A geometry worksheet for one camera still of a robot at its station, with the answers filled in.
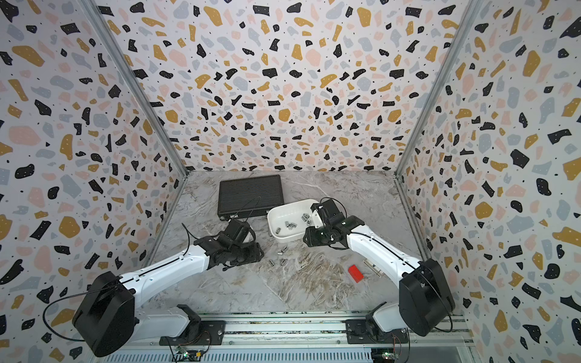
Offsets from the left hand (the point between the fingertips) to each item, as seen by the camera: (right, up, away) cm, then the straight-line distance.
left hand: (263, 254), depth 84 cm
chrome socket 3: (+4, +7, +15) cm, 17 cm away
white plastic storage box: (+12, +14, +21) cm, 28 cm away
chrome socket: (+8, +9, +16) cm, 20 cm away
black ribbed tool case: (-11, +21, +22) cm, 33 cm away
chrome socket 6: (+6, -1, +8) cm, 10 cm away
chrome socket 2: (+10, +9, +16) cm, 21 cm away
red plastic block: (+35, -8, +1) cm, 36 cm away
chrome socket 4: (+2, -5, +6) cm, 8 cm away
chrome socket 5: (+7, -4, +6) cm, 10 cm away
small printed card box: (+42, -6, +4) cm, 43 cm away
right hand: (+16, +6, -1) cm, 17 cm away
